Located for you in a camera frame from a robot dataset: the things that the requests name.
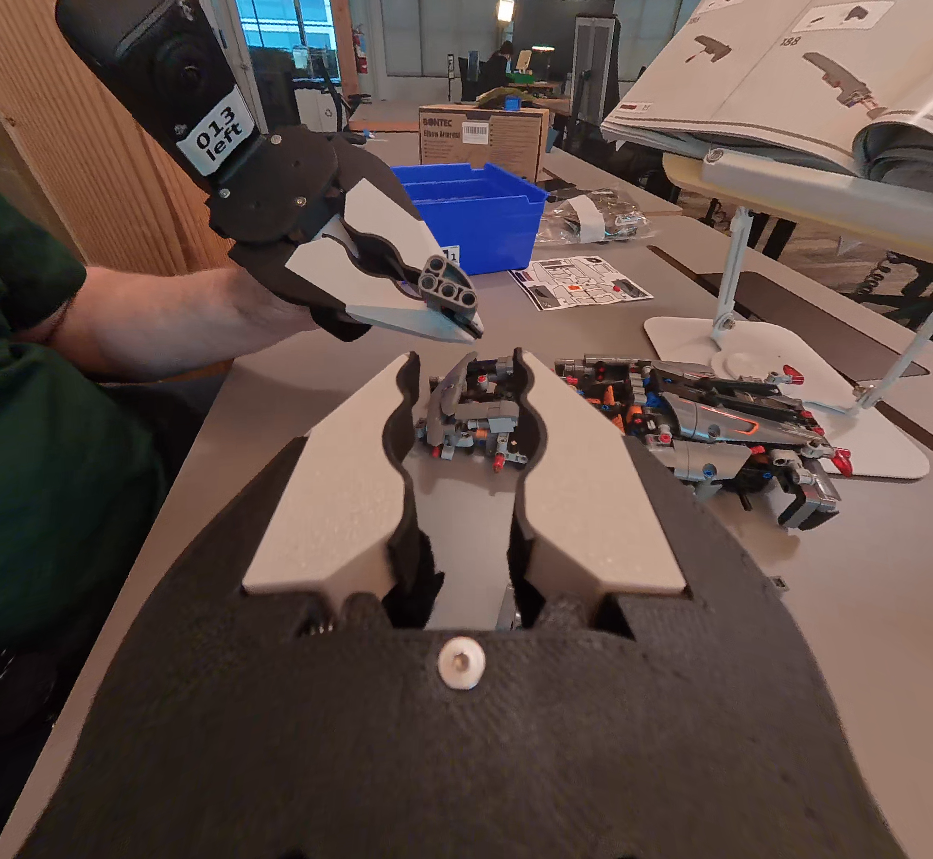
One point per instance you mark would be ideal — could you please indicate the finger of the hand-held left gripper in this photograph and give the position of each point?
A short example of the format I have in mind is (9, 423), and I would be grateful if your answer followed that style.
(342, 283)
(386, 217)

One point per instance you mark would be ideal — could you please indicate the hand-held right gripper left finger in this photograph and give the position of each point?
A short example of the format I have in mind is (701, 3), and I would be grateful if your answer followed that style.
(328, 509)

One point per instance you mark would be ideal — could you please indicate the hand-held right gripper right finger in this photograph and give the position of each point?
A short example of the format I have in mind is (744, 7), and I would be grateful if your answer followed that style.
(598, 509)

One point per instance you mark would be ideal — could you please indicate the grey lego wing piece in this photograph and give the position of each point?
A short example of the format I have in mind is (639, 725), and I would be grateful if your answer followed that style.
(444, 283)

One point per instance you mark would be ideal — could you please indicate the blue plastic parts bin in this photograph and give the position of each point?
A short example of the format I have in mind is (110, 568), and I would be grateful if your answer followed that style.
(474, 232)

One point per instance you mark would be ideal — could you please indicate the grey black lego spaceship model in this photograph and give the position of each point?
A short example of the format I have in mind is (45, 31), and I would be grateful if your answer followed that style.
(700, 421)

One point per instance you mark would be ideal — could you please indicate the person's left forearm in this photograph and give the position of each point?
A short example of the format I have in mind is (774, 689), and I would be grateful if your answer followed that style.
(146, 319)

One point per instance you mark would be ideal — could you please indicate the clear bag with lego parts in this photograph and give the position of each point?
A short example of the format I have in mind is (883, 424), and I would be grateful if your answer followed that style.
(590, 217)

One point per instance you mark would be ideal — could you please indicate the lego sticker sheet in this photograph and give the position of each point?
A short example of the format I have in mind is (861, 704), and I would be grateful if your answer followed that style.
(583, 283)

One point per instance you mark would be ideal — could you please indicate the black white marker tag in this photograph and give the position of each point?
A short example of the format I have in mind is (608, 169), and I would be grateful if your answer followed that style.
(452, 255)

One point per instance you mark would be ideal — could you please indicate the white bin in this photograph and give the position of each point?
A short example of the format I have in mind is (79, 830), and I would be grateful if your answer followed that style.
(317, 108)

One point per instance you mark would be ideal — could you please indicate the cardboard box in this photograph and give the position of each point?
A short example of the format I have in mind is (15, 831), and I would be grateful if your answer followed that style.
(503, 137)

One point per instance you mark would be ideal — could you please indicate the red fire extinguisher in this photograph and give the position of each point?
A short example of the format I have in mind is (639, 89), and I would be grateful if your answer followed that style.
(359, 49)

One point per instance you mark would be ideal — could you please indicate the silver book stand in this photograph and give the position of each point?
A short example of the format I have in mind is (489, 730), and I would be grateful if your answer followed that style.
(729, 341)

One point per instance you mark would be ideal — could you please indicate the grey metal cabinet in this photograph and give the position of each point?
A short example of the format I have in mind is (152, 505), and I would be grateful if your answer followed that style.
(592, 64)

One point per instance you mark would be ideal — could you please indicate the large black screen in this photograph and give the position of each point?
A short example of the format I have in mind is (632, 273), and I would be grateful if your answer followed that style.
(554, 20)

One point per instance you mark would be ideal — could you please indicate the wooden post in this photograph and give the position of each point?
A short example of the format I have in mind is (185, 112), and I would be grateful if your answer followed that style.
(87, 144)

